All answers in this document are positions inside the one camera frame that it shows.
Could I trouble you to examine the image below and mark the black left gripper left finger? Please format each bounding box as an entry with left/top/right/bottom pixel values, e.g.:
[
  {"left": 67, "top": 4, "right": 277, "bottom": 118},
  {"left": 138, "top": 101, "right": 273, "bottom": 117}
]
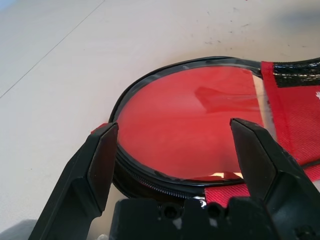
[{"left": 27, "top": 122, "right": 120, "bottom": 240}]

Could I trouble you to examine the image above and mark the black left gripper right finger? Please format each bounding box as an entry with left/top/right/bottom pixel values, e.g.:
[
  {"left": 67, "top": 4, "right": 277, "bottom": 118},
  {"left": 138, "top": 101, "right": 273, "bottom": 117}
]
[{"left": 229, "top": 117, "right": 320, "bottom": 240}]

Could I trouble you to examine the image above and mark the red black paddle case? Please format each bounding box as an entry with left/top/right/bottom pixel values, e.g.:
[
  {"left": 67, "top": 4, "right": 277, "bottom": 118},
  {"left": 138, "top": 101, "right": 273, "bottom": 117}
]
[{"left": 108, "top": 55, "right": 320, "bottom": 209}]

